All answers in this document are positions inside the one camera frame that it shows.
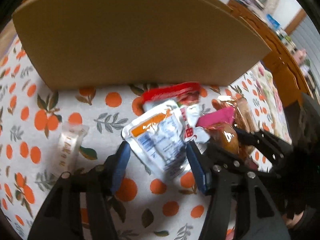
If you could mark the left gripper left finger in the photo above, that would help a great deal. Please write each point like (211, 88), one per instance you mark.
(60, 216)

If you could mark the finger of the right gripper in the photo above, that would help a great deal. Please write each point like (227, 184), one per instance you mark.
(229, 162)
(271, 146)

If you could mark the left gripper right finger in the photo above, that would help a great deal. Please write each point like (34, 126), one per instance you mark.
(257, 216)

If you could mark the pink chicken leg packet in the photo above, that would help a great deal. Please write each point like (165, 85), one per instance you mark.
(219, 125)

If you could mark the white orange snack pouch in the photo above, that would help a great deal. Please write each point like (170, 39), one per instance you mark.
(156, 138)

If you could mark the white red snack pouch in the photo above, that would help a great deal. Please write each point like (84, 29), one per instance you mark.
(186, 95)

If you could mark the person's right hand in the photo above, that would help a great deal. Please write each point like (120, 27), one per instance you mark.
(298, 221)

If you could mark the brown shiny snack packet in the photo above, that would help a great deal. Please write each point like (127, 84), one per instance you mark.
(243, 117)

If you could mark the wooden sideboard cabinet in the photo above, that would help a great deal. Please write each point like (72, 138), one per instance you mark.
(287, 75)

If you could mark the small white candy packet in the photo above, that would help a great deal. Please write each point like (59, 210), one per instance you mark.
(68, 148)

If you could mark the orange fruit print cloth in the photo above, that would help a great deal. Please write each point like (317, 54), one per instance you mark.
(45, 133)

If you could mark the pink item on cabinet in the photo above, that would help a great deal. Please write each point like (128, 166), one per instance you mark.
(300, 56)

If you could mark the blue box on cabinet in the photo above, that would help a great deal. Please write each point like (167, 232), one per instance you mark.
(271, 22)

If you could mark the brown cardboard box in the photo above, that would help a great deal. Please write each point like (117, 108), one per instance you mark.
(86, 43)

